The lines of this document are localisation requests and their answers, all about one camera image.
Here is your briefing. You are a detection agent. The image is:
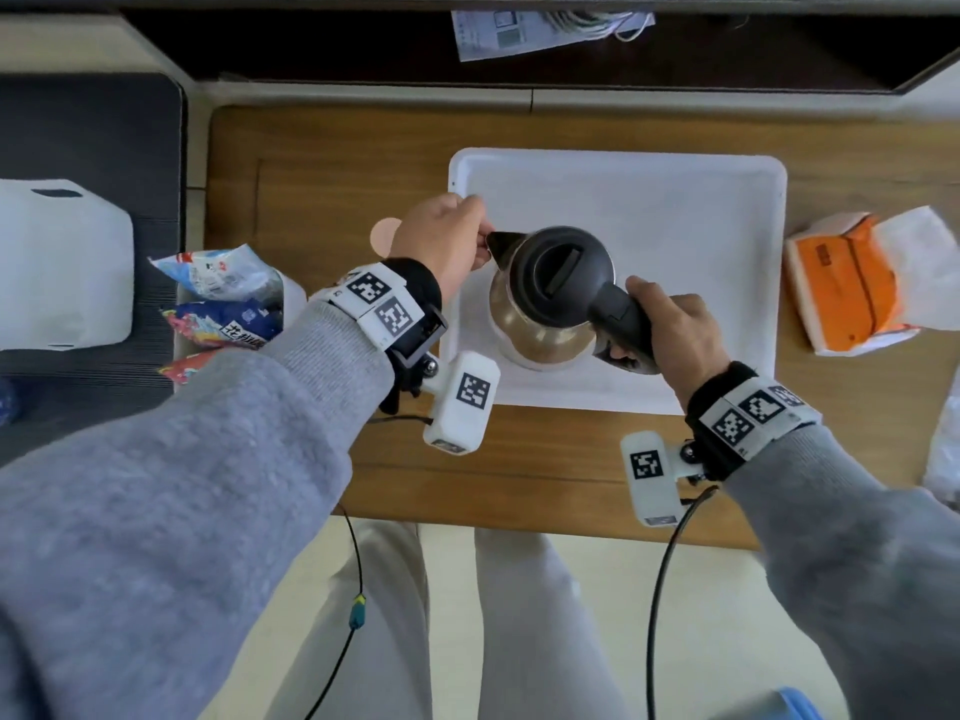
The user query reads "small pink capped bottle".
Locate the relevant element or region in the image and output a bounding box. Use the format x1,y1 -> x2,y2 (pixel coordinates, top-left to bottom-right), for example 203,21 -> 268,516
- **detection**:
368,216 -> 405,262

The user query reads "person's leg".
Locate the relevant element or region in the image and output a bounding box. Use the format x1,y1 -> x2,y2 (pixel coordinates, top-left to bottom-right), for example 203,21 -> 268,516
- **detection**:
473,528 -> 631,720
262,516 -> 436,720

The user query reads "printed paper sheet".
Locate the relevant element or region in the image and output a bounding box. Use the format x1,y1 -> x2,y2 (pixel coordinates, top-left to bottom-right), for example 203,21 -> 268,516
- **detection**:
449,10 -> 658,63

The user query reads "person's left hand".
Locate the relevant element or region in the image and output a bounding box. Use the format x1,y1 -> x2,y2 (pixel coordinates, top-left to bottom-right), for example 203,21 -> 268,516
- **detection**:
387,192 -> 496,305

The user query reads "dark blue snack packet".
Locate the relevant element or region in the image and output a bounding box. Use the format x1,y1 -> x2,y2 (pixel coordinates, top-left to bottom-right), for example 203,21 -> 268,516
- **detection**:
159,299 -> 285,350

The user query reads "orange tissue pack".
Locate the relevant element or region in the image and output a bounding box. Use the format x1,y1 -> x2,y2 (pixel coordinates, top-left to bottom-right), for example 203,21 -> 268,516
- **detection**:
783,205 -> 960,359

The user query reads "red snack packet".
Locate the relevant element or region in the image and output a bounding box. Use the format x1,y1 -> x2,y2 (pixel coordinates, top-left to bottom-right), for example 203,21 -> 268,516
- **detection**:
157,348 -> 226,387

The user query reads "large white tray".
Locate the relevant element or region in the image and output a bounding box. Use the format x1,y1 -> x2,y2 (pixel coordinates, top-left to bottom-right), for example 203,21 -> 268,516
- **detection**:
437,147 -> 789,417

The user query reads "person's right forearm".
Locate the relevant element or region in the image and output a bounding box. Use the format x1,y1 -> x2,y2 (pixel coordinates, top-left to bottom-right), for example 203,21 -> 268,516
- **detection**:
719,423 -> 960,720

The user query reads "steel kettle with black lid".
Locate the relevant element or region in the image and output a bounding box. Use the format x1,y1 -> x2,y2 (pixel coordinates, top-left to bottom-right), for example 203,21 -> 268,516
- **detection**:
485,225 -> 661,376

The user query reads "person's left forearm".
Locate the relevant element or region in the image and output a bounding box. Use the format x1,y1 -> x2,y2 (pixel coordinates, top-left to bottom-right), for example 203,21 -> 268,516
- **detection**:
0,299 -> 395,720

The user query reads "person's left leg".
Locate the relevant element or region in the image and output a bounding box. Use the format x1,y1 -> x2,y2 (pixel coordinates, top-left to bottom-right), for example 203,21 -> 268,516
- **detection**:
262,516 -> 436,720

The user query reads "white plastic basket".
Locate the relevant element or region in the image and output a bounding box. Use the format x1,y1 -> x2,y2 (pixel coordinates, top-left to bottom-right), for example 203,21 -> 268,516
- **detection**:
172,269 -> 309,383
0,177 -> 136,352

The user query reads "white marker right wrist tracker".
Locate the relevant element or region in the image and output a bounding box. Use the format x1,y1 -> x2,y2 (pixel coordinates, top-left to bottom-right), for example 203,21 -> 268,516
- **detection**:
619,361 -> 824,530

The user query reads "blue plastic stool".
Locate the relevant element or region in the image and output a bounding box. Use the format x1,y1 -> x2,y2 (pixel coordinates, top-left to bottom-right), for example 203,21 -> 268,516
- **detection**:
719,685 -> 823,720

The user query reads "person's right hand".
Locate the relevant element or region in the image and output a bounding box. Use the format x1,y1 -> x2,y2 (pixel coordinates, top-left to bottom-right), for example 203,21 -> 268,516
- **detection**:
607,275 -> 733,413

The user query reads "person's right leg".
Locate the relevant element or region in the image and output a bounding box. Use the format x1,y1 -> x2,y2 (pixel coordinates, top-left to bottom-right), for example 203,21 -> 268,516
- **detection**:
473,528 -> 631,720

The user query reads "white marker wrist tracker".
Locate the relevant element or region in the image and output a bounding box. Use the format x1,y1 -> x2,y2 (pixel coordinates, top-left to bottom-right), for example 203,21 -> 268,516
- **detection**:
619,361 -> 824,530
308,258 -> 502,457

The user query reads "white marker left wrist tracker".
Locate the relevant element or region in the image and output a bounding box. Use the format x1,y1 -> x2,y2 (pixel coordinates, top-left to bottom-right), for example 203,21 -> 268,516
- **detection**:
308,258 -> 502,457

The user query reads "black right tracker cable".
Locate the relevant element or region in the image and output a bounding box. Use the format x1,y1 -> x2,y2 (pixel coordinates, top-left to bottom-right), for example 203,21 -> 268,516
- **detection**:
644,483 -> 723,720

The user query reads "clear plastic labelled bag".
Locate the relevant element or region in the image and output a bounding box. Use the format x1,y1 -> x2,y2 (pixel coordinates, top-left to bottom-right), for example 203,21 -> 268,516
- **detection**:
920,366 -> 960,511

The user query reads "light blue white packet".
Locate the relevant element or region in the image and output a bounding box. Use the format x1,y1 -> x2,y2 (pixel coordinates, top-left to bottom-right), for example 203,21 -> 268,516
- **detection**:
147,243 -> 285,305

